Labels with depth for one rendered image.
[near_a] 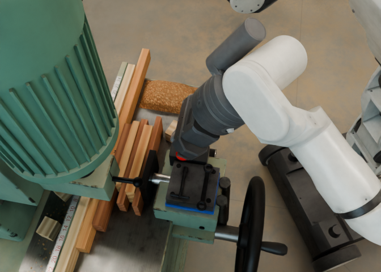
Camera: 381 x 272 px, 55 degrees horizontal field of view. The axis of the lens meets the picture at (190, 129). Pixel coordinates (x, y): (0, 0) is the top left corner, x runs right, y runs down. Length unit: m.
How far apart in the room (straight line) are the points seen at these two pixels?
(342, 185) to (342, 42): 2.06
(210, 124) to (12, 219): 0.53
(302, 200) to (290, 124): 1.21
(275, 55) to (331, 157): 0.15
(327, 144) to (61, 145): 0.33
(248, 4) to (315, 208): 1.02
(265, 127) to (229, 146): 1.45
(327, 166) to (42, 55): 0.35
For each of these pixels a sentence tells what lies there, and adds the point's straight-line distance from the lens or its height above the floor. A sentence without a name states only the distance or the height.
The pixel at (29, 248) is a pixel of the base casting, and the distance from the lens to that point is 0.98.
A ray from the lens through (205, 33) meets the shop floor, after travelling 2.39.
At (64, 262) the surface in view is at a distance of 0.79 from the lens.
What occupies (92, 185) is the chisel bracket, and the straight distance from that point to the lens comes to 0.69.
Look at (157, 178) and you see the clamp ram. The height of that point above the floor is 0.96.
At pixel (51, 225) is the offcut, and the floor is 0.84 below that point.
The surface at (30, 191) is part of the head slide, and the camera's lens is 0.74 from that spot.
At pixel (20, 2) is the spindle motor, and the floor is 1.49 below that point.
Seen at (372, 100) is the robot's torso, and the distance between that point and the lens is 1.15.
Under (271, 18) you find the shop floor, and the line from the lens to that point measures 2.54.
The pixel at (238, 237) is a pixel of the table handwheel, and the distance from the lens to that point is 0.89.
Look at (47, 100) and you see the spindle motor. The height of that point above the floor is 1.38.
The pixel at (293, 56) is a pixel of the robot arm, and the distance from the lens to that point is 0.51.
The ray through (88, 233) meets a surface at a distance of 0.80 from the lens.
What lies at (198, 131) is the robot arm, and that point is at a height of 1.19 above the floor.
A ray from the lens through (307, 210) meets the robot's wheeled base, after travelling 1.65.
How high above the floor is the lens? 1.69
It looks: 60 degrees down
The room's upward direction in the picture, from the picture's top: straight up
